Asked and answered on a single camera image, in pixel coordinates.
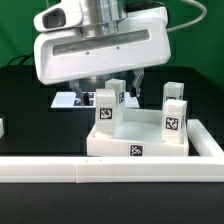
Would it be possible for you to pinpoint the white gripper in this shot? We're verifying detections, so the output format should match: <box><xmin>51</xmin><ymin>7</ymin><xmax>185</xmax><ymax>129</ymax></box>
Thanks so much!
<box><xmin>34</xmin><ymin>7</ymin><xmax>171</xmax><ymax>106</ymax></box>

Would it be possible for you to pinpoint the white block left edge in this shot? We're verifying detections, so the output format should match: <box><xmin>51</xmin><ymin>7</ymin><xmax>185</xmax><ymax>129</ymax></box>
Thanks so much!
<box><xmin>0</xmin><ymin>118</ymin><xmax>4</xmax><ymax>139</ymax></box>

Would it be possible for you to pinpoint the white L-shaped obstacle fence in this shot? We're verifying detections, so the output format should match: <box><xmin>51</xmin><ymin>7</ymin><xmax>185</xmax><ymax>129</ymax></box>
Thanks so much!
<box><xmin>0</xmin><ymin>119</ymin><xmax>224</xmax><ymax>183</ymax></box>

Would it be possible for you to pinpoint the white base marker plate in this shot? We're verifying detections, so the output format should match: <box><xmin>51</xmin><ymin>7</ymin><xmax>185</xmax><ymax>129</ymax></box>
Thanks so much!
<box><xmin>51</xmin><ymin>92</ymin><xmax>139</xmax><ymax>109</ymax></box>

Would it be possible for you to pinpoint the white square table top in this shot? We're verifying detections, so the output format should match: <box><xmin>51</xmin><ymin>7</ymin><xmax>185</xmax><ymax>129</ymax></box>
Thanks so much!
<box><xmin>87</xmin><ymin>108</ymin><xmax>189</xmax><ymax>157</ymax></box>

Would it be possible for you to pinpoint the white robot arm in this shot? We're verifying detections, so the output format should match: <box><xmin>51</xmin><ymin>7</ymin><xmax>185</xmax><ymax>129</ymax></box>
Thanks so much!
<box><xmin>34</xmin><ymin>0</ymin><xmax>171</xmax><ymax>105</ymax></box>

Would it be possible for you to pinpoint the black cable bundle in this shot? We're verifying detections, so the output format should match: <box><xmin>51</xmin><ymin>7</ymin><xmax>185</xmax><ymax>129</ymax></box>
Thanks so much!
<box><xmin>6</xmin><ymin>53</ymin><xmax>34</xmax><ymax>67</ymax></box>

